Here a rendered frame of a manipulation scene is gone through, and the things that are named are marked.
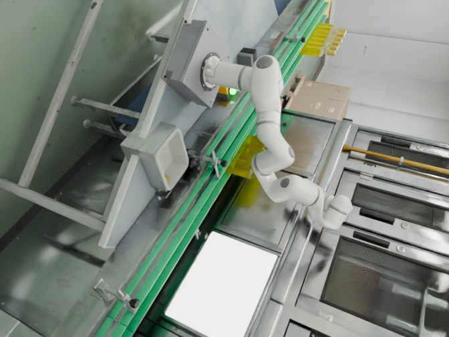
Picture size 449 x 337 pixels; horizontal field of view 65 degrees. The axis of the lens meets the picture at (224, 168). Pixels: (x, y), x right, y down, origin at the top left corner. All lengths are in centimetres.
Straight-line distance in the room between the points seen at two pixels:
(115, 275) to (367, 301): 96
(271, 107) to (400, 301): 89
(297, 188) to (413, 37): 660
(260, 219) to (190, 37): 83
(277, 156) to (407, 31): 659
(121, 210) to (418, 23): 678
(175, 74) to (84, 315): 91
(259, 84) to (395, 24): 645
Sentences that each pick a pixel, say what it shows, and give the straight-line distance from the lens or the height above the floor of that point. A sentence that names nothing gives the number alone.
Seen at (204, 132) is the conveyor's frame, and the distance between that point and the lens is 161.
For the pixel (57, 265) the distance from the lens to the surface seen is 180.
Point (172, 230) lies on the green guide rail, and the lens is 144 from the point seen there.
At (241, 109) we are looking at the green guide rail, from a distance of 174.
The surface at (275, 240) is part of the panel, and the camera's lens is 156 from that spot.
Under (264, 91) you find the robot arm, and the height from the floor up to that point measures 117.
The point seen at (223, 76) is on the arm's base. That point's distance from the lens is 140.
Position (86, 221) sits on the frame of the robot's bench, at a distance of 152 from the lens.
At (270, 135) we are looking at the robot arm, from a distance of 118.
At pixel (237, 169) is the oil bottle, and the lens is 161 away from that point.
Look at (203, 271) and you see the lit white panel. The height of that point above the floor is 105.
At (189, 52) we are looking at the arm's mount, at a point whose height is 83.
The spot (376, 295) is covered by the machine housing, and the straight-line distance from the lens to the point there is 156.
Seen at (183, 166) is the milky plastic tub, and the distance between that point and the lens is 152.
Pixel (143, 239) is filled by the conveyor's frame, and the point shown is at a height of 84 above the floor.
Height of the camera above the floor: 155
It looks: 22 degrees down
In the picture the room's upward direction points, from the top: 107 degrees clockwise
